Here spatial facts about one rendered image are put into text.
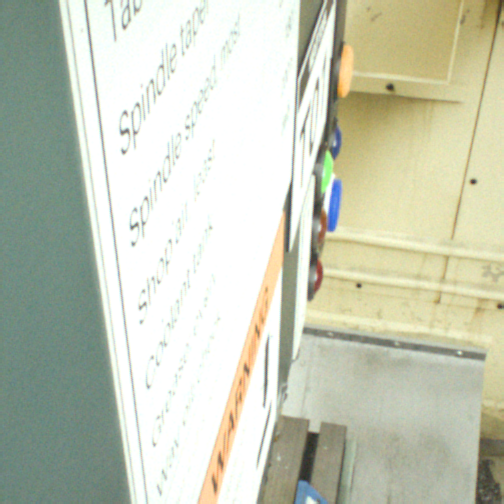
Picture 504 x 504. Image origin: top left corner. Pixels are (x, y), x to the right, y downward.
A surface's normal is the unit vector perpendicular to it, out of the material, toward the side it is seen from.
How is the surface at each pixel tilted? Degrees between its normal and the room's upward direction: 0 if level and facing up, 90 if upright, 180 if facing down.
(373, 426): 24
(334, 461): 0
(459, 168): 90
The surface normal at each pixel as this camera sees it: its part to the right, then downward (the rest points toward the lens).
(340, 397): -0.07, -0.44
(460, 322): -0.16, 0.64
